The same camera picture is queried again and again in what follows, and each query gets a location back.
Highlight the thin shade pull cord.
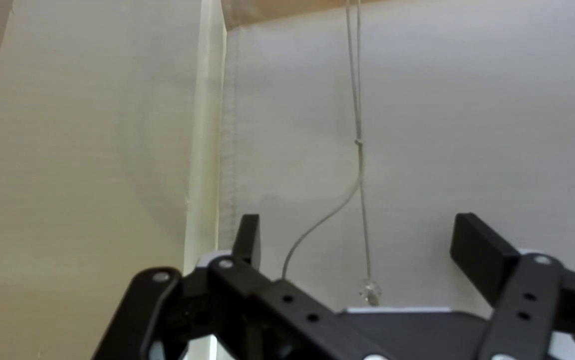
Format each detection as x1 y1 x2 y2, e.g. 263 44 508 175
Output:
279 0 383 308

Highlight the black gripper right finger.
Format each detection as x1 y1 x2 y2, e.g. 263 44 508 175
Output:
449 213 575 360

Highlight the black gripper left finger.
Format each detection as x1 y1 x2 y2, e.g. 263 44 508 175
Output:
93 213 395 360

